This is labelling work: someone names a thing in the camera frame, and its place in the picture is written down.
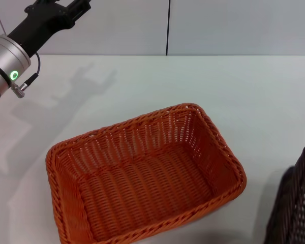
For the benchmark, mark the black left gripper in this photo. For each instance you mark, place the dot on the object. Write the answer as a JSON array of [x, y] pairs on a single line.
[[43, 23]]

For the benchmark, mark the dark brown woven plastic basket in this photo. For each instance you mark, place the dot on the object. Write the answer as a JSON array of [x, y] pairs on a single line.
[[297, 203]]

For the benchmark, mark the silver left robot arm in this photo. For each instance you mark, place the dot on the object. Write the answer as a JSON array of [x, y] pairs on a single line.
[[5, 63]]

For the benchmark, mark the orange woven plastic basket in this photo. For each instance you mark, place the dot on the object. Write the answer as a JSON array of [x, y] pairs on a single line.
[[147, 183]]

